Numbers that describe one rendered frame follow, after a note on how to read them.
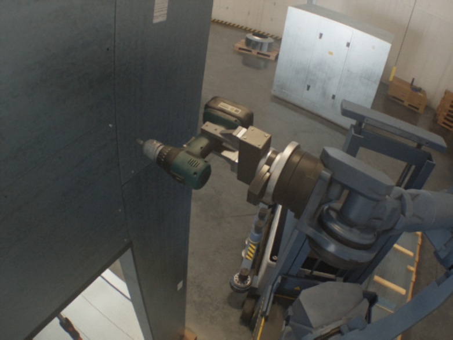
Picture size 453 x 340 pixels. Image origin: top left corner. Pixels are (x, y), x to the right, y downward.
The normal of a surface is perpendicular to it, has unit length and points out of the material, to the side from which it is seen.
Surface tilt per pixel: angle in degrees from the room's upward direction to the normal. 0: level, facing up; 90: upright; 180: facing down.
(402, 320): 56
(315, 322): 0
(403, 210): 74
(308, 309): 0
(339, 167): 70
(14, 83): 90
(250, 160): 102
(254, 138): 12
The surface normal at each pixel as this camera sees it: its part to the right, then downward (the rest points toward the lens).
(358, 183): -0.45, 0.21
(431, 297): -0.72, -0.33
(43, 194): 0.84, 0.43
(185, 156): 0.03, -0.64
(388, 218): 0.38, 0.47
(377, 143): -0.26, 0.61
